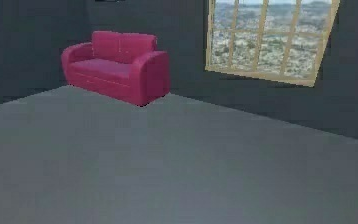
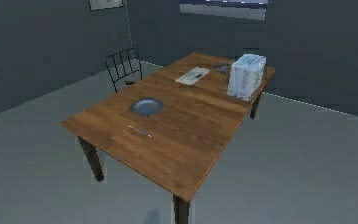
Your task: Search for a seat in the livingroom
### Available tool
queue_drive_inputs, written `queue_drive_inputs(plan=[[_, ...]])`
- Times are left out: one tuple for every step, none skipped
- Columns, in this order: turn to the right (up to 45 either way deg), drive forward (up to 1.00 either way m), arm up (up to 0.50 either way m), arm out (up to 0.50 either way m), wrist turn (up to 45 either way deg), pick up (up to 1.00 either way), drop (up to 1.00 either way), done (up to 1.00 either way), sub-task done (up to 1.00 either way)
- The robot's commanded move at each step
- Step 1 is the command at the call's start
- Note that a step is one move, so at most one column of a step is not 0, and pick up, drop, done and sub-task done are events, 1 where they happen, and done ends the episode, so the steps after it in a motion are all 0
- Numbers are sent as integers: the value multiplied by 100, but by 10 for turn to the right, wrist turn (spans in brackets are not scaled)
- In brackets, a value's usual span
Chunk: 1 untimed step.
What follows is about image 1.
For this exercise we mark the dark framed wall picture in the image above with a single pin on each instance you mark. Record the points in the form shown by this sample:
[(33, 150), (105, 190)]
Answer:
[(109, 0)]

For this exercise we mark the window with tan frame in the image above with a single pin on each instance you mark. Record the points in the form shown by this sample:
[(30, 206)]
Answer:
[(267, 40)]

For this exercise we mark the pink sofa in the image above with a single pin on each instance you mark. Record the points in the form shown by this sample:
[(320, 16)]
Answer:
[(113, 68)]

